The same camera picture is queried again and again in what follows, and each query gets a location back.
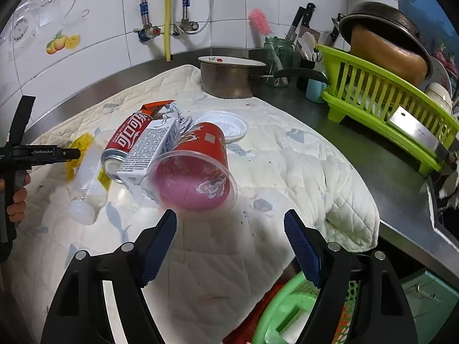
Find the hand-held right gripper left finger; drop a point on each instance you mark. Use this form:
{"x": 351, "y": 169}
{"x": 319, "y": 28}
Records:
{"x": 157, "y": 249}

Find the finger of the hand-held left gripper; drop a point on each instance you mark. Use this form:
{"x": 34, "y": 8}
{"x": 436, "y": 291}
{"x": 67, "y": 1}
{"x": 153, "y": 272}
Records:
{"x": 43, "y": 150}
{"x": 21, "y": 172}

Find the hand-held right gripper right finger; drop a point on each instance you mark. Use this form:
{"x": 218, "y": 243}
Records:
{"x": 303, "y": 249}

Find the clear bottle with yellow label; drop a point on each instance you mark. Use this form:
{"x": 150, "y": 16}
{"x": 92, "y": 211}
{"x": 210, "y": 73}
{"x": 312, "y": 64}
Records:
{"x": 88, "y": 186}

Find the red soda can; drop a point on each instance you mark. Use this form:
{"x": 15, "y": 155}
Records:
{"x": 125, "y": 136}

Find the red floral cup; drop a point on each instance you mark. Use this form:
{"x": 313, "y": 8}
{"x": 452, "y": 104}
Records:
{"x": 200, "y": 175}

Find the white drink carton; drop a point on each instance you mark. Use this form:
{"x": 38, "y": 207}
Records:
{"x": 149, "y": 150}

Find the person's left hand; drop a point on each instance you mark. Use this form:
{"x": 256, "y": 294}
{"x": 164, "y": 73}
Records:
{"x": 18, "y": 204}

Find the green mesh basket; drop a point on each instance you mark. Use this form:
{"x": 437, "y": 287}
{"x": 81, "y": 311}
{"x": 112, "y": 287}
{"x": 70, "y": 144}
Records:
{"x": 351, "y": 304}

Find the white quilted mat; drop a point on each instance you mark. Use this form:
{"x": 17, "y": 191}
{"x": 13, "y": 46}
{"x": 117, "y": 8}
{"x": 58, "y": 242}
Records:
{"x": 287, "y": 172}

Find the orange snack wrapper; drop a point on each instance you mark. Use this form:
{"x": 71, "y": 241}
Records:
{"x": 156, "y": 108}

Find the crumpled silver wrapper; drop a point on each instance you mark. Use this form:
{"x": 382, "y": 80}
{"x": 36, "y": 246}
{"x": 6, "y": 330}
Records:
{"x": 177, "y": 118}

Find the white plastic lid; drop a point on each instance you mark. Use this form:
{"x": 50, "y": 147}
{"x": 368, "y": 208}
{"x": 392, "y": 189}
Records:
{"x": 226, "y": 125}

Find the green metal box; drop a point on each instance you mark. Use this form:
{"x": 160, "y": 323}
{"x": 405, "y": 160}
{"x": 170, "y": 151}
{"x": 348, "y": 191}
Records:
{"x": 434, "y": 304}

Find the light blue cup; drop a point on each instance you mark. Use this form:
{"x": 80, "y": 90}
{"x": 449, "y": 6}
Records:
{"x": 315, "y": 91}

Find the steel cleaver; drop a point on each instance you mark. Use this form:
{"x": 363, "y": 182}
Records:
{"x": 412, "y": 129}

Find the green plastic dish rack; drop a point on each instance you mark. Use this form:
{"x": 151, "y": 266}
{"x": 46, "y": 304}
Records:
{"x": 373, "y": 89}

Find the black utensil holder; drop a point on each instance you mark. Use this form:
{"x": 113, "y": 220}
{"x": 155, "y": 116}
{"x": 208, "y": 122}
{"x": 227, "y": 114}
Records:
{"x": 307, "y": 70}

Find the green glass jar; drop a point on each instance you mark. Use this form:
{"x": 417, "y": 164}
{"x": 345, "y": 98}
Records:
{"x": 279, "y": 52}

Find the white bowl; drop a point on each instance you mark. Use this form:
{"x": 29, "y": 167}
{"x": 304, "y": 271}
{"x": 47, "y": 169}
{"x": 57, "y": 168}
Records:
{"x": 439, "y": 95}

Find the white spatula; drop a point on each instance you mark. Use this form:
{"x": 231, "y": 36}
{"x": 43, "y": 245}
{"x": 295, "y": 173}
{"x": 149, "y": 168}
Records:
{"x": 309, "y": 43}

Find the brown clay pot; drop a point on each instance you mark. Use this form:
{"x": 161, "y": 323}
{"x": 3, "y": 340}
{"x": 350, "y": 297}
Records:
{"x": 387, "y": 55}

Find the pink brush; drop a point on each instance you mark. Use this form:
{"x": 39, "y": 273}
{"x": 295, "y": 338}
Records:
{"x": 261, "y": 21}

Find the black wok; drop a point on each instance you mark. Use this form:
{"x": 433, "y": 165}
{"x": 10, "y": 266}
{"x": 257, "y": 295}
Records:
{"x": 391, "y": 16}

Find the blue board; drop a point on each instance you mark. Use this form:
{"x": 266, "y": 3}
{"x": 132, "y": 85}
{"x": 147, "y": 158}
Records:
{"x": 430, "y": 3}

